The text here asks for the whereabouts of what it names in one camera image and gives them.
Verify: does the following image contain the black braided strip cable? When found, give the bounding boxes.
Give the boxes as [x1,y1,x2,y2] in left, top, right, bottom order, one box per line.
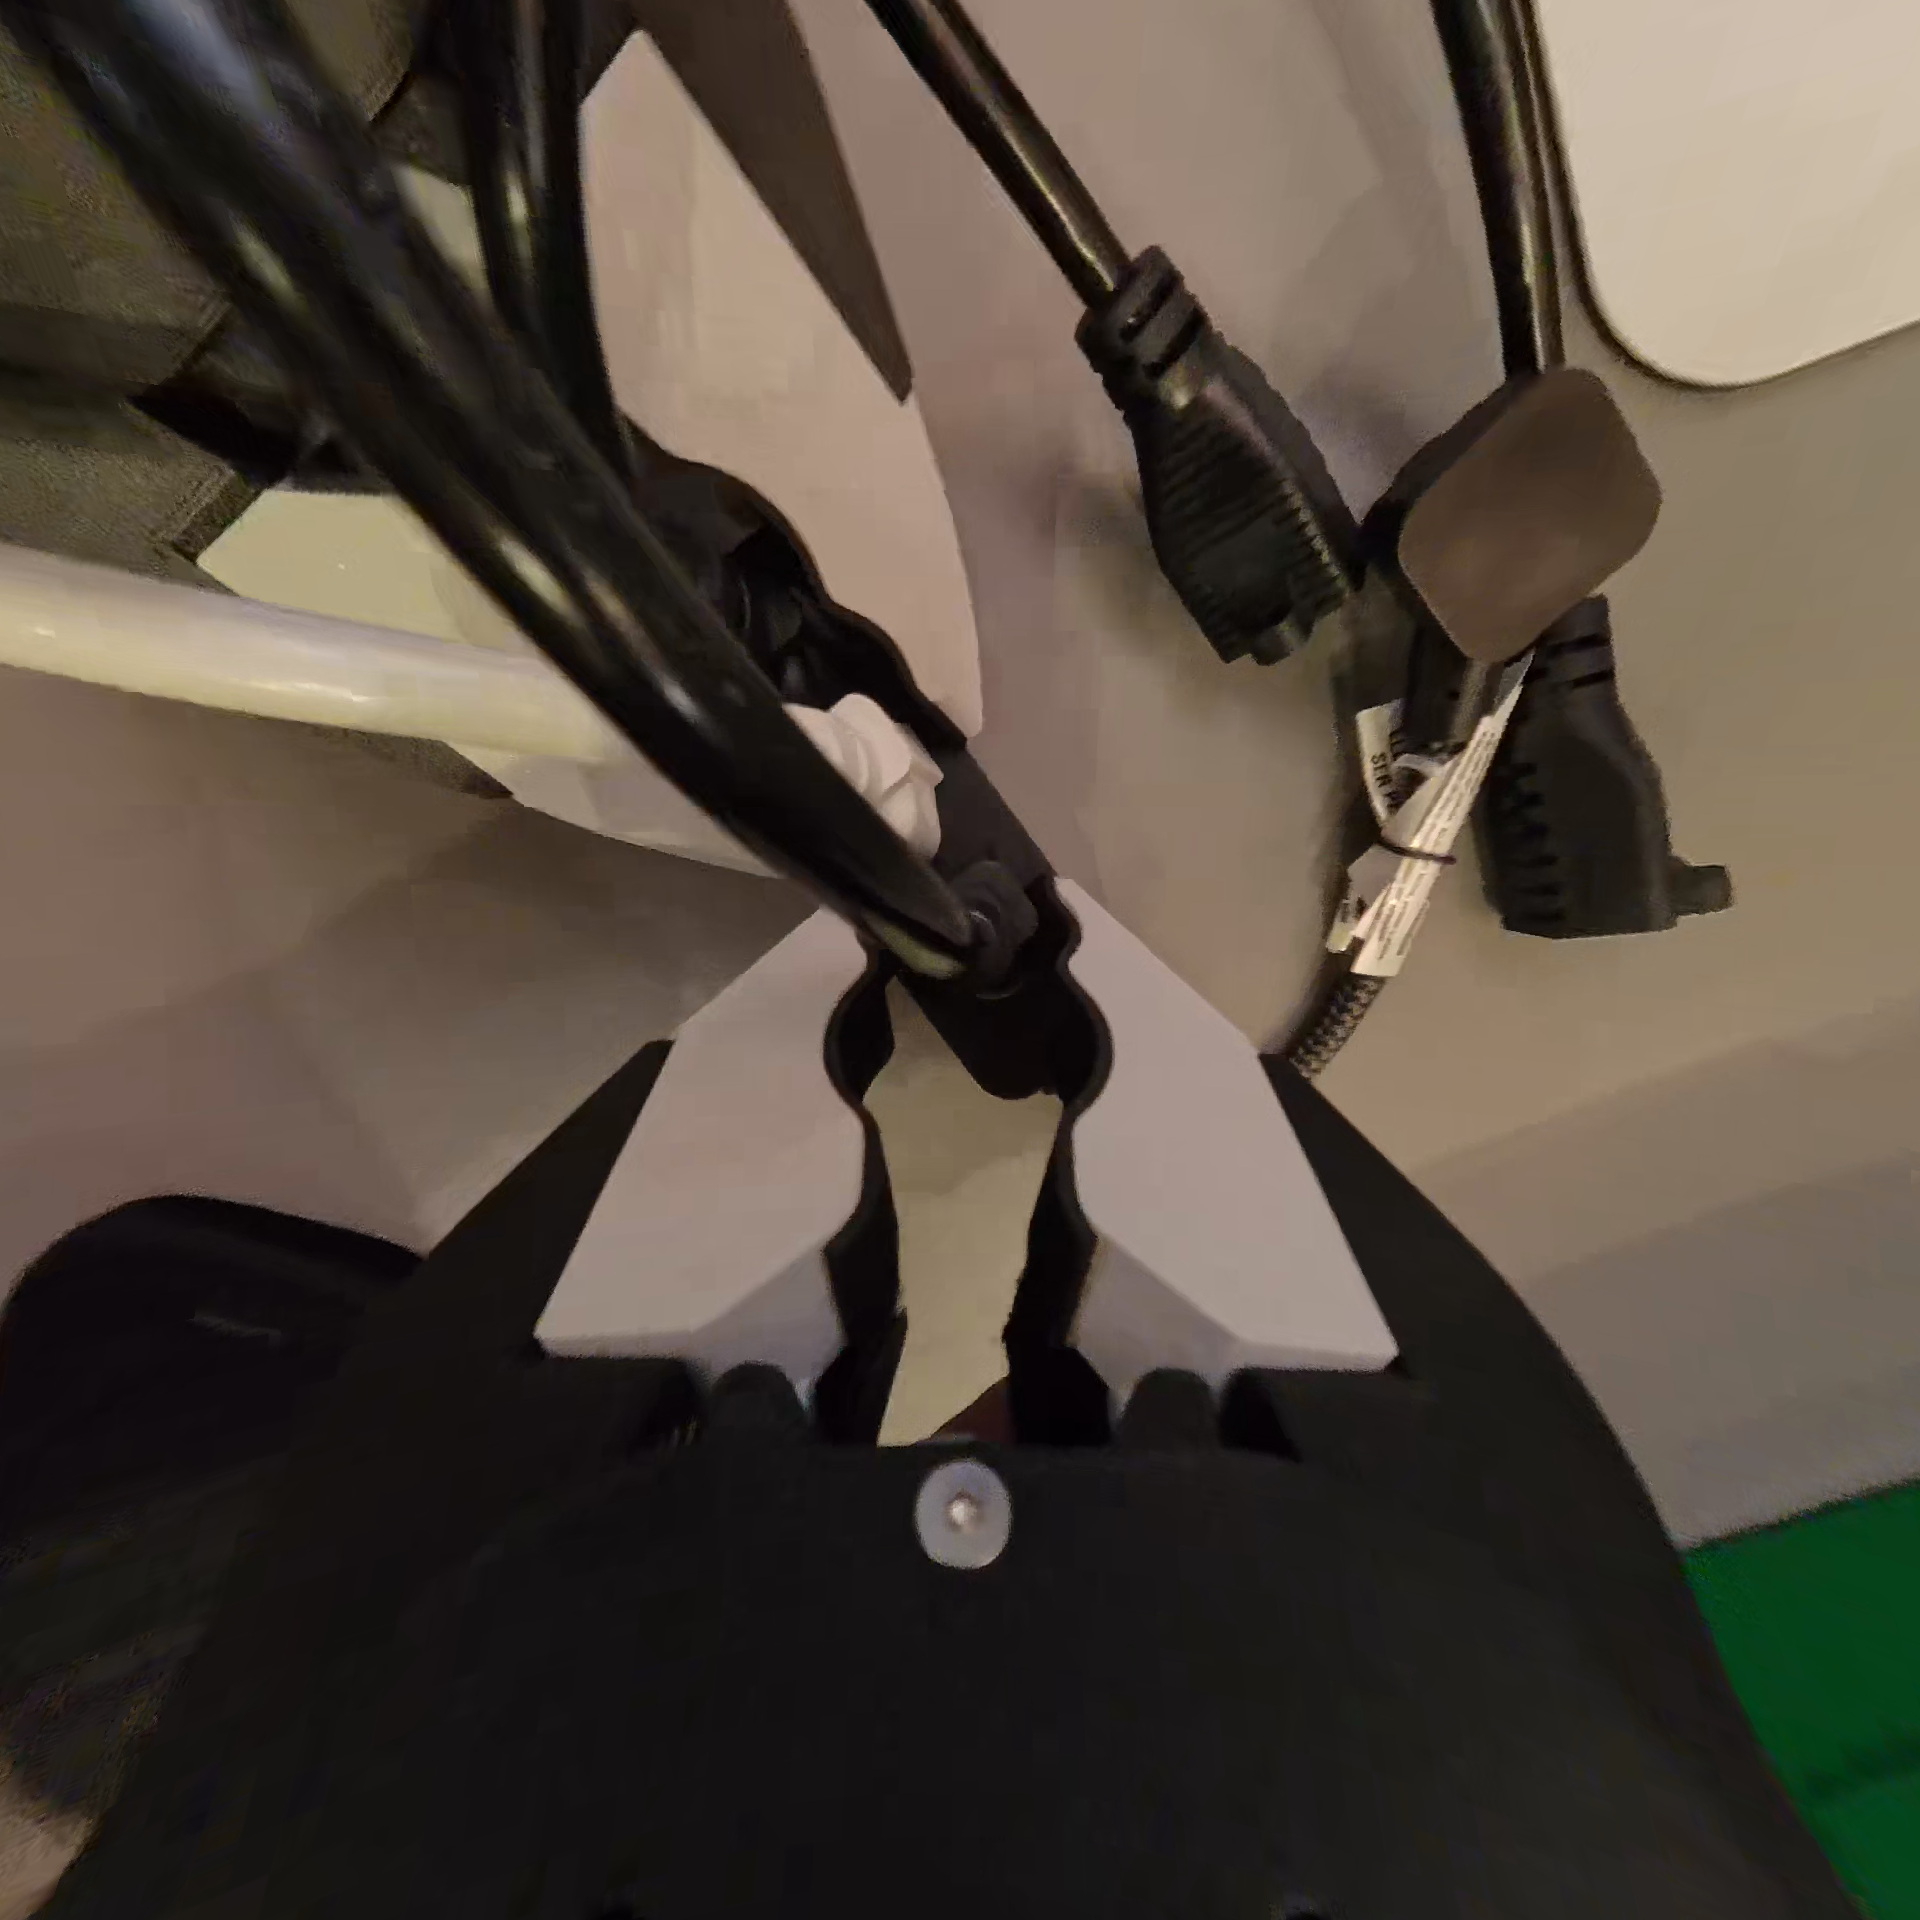
[1286,959,1390,1081]

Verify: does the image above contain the white power plug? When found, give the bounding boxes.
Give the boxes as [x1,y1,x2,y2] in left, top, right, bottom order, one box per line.
[785,691,950,847]

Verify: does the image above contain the black flat strip plug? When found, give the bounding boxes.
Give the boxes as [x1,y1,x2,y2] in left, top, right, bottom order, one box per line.
[1358,362,1665,670]

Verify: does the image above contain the black cord connector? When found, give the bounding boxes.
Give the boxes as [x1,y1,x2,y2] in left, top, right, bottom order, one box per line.
[1077,246,1359,664]
[1475,591,1734,939]

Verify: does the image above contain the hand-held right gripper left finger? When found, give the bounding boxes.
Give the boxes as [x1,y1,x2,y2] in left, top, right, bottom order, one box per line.
[533,901,902,1445]

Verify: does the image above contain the black power plug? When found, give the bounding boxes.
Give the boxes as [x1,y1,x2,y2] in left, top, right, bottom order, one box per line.
[661,464,902,705]
[936,854,1051,976]

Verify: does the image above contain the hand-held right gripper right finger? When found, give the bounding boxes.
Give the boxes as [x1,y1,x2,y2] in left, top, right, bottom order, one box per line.
[1000,878,1400,1441]

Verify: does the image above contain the green plastic bin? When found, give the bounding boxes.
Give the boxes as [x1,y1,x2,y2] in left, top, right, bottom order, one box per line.
[1679,1485,1920,1875]

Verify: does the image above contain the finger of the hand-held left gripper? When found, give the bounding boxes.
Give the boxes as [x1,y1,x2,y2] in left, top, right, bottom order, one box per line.
[573,27,987,739]
[192,485,784,878]

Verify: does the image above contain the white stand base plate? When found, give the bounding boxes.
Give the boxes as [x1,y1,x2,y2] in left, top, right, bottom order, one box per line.
[1529,0,1920,392]

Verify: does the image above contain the black mesh pad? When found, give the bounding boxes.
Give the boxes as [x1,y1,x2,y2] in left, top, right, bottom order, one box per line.
[0,1191,437,1651]

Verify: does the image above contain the white power cord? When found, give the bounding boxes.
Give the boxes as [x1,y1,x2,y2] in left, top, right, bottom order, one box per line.
[0,539,841,767]

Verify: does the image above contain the black power strip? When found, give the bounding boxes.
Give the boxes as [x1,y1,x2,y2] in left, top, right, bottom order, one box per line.
[638,449,1119,1104]

